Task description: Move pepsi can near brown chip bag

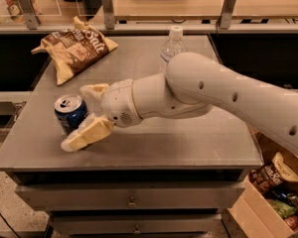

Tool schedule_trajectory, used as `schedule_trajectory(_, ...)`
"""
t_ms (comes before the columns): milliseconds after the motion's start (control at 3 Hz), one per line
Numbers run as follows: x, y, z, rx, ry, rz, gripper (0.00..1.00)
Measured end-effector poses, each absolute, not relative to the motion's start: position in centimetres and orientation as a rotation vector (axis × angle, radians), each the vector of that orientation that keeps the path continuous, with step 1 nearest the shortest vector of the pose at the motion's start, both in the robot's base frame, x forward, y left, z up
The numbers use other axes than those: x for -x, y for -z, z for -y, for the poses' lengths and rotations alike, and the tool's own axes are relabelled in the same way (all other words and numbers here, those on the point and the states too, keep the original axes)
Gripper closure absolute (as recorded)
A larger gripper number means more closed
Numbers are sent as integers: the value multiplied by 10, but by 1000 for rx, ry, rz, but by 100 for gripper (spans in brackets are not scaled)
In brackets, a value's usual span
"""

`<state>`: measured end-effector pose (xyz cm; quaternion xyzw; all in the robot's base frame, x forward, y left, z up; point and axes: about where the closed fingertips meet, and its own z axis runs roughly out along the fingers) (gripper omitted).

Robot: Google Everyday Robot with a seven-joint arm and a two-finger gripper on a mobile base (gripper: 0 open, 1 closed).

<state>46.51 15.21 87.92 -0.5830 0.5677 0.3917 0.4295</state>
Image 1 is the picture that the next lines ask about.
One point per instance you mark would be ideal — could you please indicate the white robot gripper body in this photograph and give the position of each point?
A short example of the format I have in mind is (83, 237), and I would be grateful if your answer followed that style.
(118, 103)

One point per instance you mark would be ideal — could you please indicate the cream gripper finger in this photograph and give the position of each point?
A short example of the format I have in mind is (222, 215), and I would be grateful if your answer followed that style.
(92, 95)
(92, 129)

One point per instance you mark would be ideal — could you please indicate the blue pepsi can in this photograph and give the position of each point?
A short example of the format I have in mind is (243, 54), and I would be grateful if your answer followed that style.
(70, 110)

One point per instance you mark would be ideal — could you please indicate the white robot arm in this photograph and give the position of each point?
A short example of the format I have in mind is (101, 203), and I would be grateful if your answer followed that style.
(189, 87)

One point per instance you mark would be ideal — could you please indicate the brown sea salt chip bag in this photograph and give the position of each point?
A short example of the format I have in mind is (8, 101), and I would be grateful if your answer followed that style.
(74, 50)

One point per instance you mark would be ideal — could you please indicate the brown chip bag in box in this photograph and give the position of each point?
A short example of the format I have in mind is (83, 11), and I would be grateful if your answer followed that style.
(271, 175)

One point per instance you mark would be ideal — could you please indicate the green snack bag in box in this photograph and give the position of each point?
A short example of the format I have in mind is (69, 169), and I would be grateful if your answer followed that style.
(284, 210)

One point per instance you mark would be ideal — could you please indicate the dark can in box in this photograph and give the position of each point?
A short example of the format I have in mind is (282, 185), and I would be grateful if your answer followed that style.
(289, 198)

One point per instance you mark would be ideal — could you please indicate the red can in box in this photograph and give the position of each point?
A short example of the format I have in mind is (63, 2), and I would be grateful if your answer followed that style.
(292, 221)

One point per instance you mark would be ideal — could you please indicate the clear plastic water bottle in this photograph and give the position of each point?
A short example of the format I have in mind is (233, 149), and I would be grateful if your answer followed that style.
(173, 46)

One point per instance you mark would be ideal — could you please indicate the grey metal drawer cabinet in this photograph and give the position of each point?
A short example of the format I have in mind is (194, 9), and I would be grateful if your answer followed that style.
(162, 178)

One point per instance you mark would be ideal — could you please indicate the cardboard snack box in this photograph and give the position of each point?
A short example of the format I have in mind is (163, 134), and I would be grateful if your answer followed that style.
(268, 207)

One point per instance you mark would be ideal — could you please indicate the middle metal glass bracket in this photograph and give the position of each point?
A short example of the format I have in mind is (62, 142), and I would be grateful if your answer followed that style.
(108, 14)

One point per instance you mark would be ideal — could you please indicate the metal glass bracket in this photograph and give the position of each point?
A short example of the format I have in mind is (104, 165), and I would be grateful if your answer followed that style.
(30, 14)
(108, 14)
(224, 20)

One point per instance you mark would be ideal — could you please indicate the left metal glass bracket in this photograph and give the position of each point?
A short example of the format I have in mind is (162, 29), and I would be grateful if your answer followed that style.
(30, 14)

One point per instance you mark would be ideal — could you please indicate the right metal glass bracket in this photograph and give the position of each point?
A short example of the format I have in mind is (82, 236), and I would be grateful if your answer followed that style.
(224, 20)

